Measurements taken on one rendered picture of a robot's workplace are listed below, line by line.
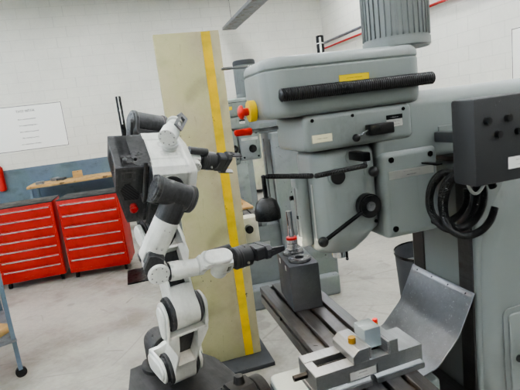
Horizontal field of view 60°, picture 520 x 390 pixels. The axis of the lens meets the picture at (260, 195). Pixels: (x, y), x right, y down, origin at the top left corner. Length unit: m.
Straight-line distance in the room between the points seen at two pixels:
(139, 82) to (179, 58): 7.30
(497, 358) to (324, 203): 0.75
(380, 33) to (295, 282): 0.95
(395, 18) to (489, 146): 0.46
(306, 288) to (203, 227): 1.41
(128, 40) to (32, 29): 1.82
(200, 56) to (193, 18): 7.59
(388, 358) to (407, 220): 0.40
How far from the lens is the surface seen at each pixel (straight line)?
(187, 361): 2.11
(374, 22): 1.44
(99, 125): 10.27
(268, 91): 1.20
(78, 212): 5.89
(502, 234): 1.54
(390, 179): 1.35
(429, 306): 1.70
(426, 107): 1.42
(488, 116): 1.20
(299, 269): 1.78
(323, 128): 1.24
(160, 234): 1.57
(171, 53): 3.02
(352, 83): 1.23
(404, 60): 1.36
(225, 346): 3.41
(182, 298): 1.88
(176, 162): 1.65
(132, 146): 1.71
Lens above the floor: 1.76
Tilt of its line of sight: 11 degrees down
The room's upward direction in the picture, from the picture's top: 7 degrees counter-clockwise
